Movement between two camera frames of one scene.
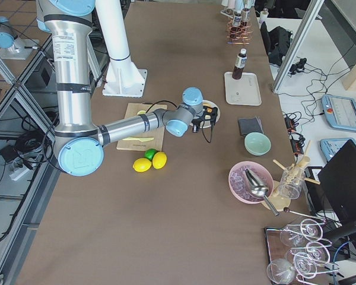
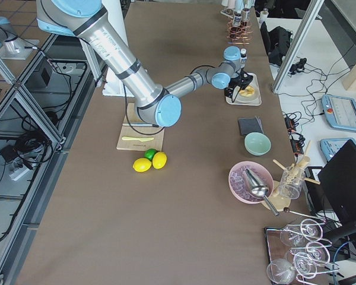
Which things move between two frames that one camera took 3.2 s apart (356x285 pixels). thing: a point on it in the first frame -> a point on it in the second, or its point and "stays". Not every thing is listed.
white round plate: [207, 123] -> [250, 93]
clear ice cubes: [238, 186] stays
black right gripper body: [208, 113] -> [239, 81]
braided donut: [208, 109] -> [248, 91]
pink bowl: [240, 186] stays
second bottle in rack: [245, 15] stays
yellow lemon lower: [142, 164] stays
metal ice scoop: [257, 189] stays
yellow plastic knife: [138, 139] stays
